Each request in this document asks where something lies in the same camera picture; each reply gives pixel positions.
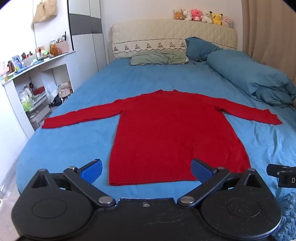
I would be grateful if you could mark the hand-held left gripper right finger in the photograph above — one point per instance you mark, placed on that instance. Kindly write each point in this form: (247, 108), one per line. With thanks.
(201, 171)

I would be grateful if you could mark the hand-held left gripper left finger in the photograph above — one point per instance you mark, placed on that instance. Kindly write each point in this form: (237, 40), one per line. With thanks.
(91, 171)

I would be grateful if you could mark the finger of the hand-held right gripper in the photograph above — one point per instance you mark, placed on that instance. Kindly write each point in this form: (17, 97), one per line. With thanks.
(276, 169)

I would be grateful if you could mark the red knit sweater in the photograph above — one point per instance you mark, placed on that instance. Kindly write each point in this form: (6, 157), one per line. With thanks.
(161, 129)

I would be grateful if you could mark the bed with blue sheet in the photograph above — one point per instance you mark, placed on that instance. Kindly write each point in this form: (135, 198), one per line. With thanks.
(81, 139)

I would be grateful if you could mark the blue shaggy rug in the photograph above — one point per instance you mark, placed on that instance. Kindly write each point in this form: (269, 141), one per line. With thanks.
(289, 215)

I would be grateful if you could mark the clear plastic drawer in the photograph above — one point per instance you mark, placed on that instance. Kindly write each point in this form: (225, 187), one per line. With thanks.
(39, 112)

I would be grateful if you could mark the beige plastic bag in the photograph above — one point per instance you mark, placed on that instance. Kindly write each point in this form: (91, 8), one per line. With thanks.
(65, 90)

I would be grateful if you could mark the green bag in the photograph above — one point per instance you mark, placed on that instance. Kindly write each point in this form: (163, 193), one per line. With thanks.
(26, 105)

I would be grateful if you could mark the red box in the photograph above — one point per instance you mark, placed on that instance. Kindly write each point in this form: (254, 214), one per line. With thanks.
(39, 90)

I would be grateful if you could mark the rolled blue duvet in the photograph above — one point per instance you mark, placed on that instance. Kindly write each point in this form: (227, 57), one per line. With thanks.
(249, 71)

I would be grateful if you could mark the white bottle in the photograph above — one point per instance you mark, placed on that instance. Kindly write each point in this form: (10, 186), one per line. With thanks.
(28, 90)

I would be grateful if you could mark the white shelf unit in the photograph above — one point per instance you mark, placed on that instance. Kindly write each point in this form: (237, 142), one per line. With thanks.
(60, 69)

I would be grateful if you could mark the small dark item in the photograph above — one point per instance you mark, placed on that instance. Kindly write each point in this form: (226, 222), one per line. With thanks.
(196, 61)

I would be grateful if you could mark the blue pillow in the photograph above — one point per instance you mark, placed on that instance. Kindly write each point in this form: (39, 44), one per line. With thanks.
(198, 48)

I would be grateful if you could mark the green pillow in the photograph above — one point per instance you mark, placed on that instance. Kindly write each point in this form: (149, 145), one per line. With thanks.
(152, 58)

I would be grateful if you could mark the white and grey wardrobe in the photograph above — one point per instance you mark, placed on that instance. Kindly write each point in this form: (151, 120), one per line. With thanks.
(83, 46)

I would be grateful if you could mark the orange snack bag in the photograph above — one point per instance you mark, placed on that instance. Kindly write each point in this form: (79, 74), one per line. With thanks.
(55, 49)

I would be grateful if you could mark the pink box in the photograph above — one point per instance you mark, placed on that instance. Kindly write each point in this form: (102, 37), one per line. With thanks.
(63, 47)

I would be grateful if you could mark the brown bottle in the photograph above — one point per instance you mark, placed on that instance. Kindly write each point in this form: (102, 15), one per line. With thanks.
(10, 66)

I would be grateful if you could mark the blue box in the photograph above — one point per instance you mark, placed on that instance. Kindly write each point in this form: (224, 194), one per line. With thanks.
(16, 60)

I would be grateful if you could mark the glass jar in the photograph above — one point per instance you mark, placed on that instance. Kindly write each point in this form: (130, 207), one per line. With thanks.
(52, 42)

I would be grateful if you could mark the beige curtain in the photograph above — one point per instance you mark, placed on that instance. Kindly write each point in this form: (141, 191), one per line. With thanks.
(270, 34)

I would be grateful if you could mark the cream quilted headboard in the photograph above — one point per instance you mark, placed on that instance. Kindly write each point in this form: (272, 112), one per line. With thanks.
(161, 32)

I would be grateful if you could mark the row of plush toys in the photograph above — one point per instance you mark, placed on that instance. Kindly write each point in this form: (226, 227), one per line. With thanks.
(196, 15)

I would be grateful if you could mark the beige tote bag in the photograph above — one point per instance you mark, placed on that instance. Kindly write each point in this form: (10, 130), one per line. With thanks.
(46, 10)

